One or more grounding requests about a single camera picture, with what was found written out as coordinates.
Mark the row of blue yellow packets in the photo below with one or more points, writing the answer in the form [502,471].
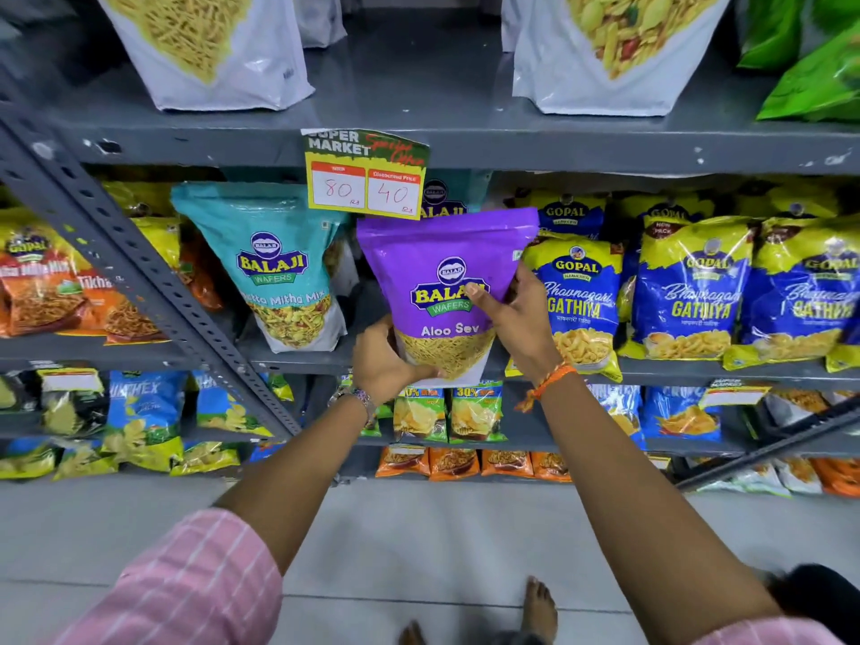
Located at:
[692,295]

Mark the person's right hand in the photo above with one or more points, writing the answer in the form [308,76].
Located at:
[527,329]

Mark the person's left forearm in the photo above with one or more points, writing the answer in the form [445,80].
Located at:
[302,473]

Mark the white packet of thin noodles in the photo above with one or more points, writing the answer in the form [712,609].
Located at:
[215,53]

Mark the plain white snack packet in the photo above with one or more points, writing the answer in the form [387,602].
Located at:
[509,20]
[319,16]

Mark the person's left foot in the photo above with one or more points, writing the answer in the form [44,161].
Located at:
[411,634]

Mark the black diagonal rack bar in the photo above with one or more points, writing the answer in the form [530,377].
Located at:
[772,446]

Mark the large orange snack packet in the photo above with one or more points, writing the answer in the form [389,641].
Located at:
[840,475]

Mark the small orange snack packet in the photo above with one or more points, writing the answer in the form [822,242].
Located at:
[506,463]
[402,462]
[551,466]
[453,463]

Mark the person's right thumb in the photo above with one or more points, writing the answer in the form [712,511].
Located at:
[485,298]

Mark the purple snack packet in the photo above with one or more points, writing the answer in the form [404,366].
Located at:
[430,261]

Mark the person's left hand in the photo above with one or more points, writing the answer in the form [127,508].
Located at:
[376,362]

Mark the grey slotted rack upright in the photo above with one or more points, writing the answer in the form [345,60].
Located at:
[141,275]

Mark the yellow green price tag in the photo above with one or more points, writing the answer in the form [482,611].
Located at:
[366,174]

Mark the teal snack packet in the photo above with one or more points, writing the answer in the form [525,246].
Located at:
[457,191]
[269,261]

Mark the orange wrist thread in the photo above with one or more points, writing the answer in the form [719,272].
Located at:
[547,382]

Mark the blue chips packet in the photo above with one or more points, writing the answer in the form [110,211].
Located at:
[678,416]
[144,416]
[621,409]
[225,409]

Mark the white packet of mixed snack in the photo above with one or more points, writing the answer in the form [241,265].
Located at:
[605,60]

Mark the orange yellow snack packet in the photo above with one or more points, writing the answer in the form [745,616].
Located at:
[37,282]
[127,315]
[198,275]
[138,198]

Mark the pink striped shirt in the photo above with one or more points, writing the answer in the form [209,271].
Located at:
[188,584]

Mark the person's right forearm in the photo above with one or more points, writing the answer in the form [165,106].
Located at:
[638,503]

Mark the grey metal shelving rack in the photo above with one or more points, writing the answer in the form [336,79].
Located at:
[430,120]

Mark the green snack packet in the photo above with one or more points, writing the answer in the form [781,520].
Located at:
[769,26]
[820,80]

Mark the person's right foot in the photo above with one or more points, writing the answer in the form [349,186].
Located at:
[539,611]

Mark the black yellow chips packet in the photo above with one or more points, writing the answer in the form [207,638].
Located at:
[67,409]

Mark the person's left thumb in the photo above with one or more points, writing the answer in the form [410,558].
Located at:
[418,376]

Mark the person's foot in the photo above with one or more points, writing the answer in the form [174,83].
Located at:
[539,611]
[411,634]

